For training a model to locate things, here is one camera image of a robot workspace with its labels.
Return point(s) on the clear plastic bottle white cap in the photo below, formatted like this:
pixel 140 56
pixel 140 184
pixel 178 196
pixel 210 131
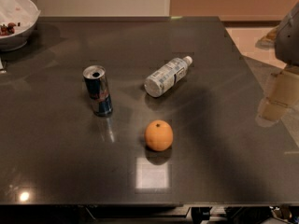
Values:
pixel 160 81

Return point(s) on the white bowl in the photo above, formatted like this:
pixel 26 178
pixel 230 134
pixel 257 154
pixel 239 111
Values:
pixel 24 14

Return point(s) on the blue silver energy drink can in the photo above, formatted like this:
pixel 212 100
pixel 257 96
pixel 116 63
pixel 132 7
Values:
pixel 97 87

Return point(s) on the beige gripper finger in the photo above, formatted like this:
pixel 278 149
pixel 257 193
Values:
pixel 282 88
pixel 269 114

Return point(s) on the dark snack pieces in bowl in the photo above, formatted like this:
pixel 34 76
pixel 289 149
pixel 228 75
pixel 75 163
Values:
pixel 8 29

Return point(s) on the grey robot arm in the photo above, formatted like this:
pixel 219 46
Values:
pixel 286 43

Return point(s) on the orange fruit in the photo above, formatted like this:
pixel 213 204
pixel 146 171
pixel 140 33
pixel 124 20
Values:
pixel 158 135

